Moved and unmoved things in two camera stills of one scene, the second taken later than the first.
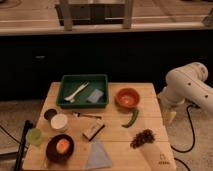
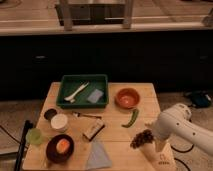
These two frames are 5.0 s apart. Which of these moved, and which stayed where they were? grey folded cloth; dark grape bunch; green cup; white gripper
Moved: white gripper
Stayed: green cup; dark grape bunch; grey folded cloth
